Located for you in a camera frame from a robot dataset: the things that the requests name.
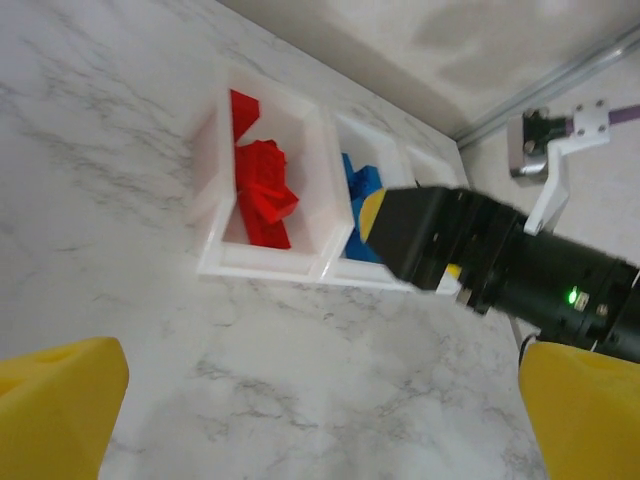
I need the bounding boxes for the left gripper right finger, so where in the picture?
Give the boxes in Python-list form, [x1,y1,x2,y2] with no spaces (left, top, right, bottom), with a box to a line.
[517,341,640,480]

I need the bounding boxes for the blue lego brick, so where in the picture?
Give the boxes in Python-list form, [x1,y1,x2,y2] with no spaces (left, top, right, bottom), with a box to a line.
[352,164,387,201]
[341,152,359,194]
[344,222,385,264]

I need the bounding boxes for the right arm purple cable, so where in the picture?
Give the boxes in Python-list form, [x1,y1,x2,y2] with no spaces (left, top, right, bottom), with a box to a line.
[607,102,640,124]

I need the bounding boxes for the red lego brick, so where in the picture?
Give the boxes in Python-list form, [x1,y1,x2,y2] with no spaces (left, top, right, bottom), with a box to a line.
[234,139,291,191]
[244,214,292,250]
[239,182,300,224]
[230,89,262,146]

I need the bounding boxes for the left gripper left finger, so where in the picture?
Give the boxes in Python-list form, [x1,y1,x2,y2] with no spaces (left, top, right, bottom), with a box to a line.
[0,335,130,480]

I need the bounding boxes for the blue blocks in tray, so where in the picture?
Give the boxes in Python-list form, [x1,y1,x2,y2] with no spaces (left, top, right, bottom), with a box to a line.
[319,107,416,291]

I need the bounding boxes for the white camera bracket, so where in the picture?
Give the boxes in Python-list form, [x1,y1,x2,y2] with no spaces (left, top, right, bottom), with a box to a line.
[524,98,612,236]

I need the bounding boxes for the grey aluminium frame post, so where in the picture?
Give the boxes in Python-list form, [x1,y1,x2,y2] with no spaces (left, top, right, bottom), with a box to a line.
[452,22,640,151]

